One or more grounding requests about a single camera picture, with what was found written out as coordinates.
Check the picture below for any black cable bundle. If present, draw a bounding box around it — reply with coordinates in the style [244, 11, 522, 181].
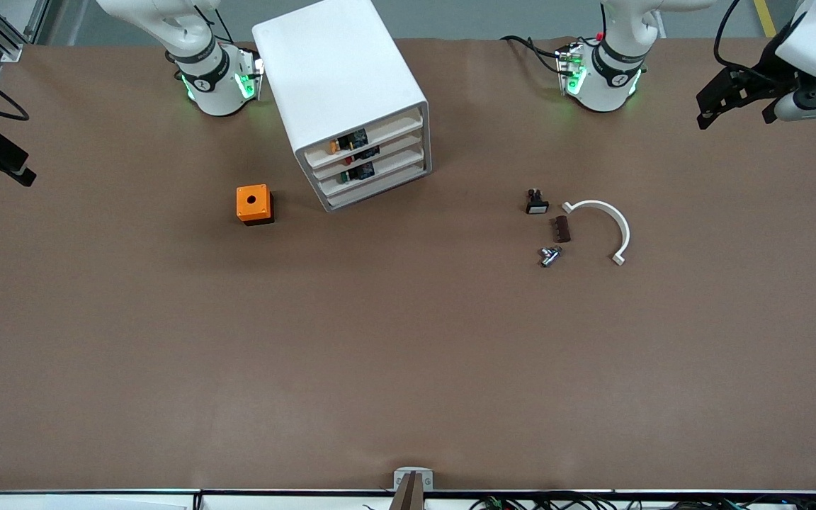
[468, 492, 816, 510]

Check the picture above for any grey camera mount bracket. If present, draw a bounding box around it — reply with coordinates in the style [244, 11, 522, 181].
[389, 467, 434, 510]

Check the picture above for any black base cable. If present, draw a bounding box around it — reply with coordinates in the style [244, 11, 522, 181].
[500, 35, 566, 75]

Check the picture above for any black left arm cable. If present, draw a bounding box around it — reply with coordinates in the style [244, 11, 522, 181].
[713, 0, 809, 73]

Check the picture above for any white plastic drawer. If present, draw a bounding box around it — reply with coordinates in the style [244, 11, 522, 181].
[303, 110, 425, 171]
[323, 157, 429, 211]
[314, 142, 429, 197]
[309, 126, 426, 183]

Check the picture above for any orange button enclosure box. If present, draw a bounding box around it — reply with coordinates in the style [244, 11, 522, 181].
[236, 184, 275, 227]

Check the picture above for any white drawer cabinet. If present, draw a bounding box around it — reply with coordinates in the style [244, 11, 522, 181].
[251, 0, 432, 213]

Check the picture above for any orange black part in drawer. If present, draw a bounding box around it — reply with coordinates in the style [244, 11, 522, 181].
[329, 130, 370, 154]

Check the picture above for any white curved plastic bracket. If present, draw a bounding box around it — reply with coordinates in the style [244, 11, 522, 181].
[562, 200, 632, 267]

